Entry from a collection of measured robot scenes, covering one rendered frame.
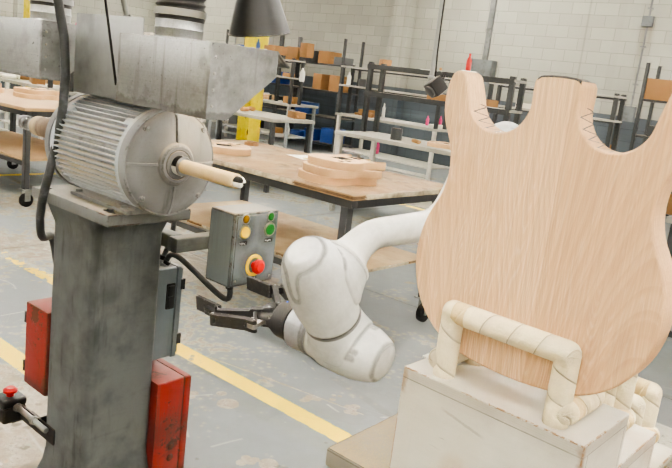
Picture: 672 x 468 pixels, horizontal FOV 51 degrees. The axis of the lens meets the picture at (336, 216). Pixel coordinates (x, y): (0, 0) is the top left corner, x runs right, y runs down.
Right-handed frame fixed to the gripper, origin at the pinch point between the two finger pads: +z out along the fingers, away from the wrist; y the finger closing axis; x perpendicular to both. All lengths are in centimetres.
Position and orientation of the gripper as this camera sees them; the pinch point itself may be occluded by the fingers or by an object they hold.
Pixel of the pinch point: (227, 293)
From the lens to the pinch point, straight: 148.6
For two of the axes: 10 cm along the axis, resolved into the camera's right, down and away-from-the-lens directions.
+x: 0.2, -9.5, -3.1
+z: -7.5, -2.2, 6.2
